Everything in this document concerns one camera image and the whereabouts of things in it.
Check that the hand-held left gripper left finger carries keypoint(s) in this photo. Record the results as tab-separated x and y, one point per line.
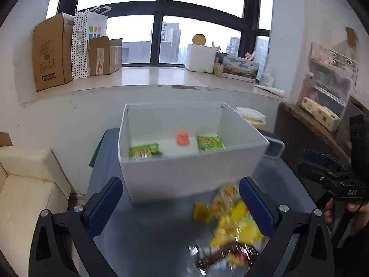
105	205

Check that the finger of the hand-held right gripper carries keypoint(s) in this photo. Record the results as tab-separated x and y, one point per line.
310	171
314	156

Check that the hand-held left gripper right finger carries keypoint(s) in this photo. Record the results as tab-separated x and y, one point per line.
256	210

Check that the pile of yellow snack packets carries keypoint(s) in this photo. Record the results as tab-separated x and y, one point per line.
236	225

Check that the brown snack packet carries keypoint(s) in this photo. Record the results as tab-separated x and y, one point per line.
227	255

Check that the green snack packet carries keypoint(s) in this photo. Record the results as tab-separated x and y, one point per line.
145	151
210	143

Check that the white storage box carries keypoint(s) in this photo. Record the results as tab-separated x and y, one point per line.
184	176

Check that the orange small toy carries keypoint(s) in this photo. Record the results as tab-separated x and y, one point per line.
183	138

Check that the person's right hand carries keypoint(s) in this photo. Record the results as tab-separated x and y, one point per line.
357	212

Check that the wooden side desk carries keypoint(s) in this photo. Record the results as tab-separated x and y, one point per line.
314	132

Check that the cheese print tissue box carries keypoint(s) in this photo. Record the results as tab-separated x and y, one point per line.
320	114

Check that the cream leather sofa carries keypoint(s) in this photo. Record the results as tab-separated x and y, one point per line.
26	196

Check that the white paper sheets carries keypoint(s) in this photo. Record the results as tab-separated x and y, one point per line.
269	90

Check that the clear plastic drawer organiser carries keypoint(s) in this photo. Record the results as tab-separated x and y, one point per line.
331	75

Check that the colourful printed flat box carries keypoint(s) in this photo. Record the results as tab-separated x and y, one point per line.
239	66

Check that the cardboard piece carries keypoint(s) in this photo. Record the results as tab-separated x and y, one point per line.
4	139

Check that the brown tape patch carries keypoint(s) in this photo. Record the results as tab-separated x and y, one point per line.
351	36

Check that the small brown carton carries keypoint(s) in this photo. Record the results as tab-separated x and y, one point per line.
218	67

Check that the small open cardboard box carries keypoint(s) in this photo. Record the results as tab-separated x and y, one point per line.
101	57

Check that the white foam box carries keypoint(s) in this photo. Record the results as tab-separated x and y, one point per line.
199	57

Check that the large cardboard box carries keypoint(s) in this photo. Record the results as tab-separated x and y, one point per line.
52	54

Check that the polka dot paper bag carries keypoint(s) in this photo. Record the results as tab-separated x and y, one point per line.
82	46

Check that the round yellow ornament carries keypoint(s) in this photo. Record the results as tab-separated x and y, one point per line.
199	39

